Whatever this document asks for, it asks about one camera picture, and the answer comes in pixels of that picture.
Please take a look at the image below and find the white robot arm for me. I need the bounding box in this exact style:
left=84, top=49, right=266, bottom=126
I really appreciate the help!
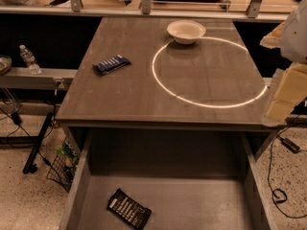
left=260, top=0, right=307, bottom=127

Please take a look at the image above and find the black rxbar chocolate wrapper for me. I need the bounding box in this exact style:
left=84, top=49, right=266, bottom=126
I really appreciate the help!
left=107, top=188, right=152, bottom=230

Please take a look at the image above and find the black stand leg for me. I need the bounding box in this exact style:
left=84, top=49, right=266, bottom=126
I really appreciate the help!
left=22, top=113, right=53, bottom=174

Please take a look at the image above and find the black wire basket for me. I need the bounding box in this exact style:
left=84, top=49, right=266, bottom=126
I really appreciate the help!
left=47, top=138, right=79, bottom=192

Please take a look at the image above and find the grey railing frame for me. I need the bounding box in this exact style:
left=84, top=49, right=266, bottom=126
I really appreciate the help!
left=0, top=0, right=300, bottom=21

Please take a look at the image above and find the blue snack bar wrapper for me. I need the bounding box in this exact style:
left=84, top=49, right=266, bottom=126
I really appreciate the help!
left=93, top=55, right=130, bottom=76

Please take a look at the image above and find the green bowl at left edge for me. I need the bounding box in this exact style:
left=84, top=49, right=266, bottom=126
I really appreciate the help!
left=0, top=56, right=12, bottom=76

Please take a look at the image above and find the clear plastic water bottle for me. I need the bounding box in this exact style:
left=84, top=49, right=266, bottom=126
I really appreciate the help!
left=19, top=45, right=41, bottom=75

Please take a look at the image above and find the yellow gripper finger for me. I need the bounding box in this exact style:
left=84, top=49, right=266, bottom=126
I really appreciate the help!
left=260, top=22, right=284, bottom=49
left=266, top=62, right=307, bottom=122

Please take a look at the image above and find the grey side shelf left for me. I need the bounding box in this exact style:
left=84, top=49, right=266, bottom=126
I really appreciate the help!
left=0, top=67, right=77, bottom=90

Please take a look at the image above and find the white bowl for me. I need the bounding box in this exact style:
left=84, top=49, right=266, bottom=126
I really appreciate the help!
left=167, top=20, right=206, bottom=45

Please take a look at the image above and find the open grey top drawer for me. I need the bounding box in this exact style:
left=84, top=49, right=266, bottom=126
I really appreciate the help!
left=59, top=129, right=277, bottom=230

